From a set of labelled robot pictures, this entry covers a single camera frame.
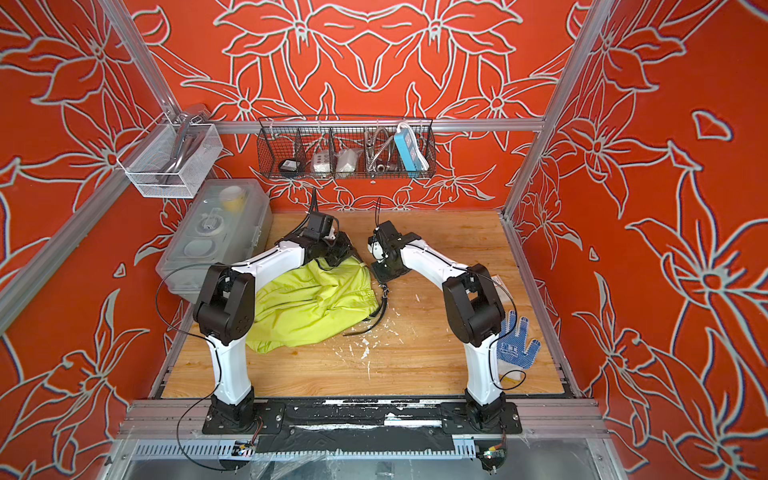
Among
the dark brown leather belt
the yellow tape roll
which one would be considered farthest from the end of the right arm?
the yellow tape roll

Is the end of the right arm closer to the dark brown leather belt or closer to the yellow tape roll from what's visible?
the dark brown leather belt

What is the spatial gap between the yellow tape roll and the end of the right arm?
1.58ft

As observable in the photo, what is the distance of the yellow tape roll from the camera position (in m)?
1.00

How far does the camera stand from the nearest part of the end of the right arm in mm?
705
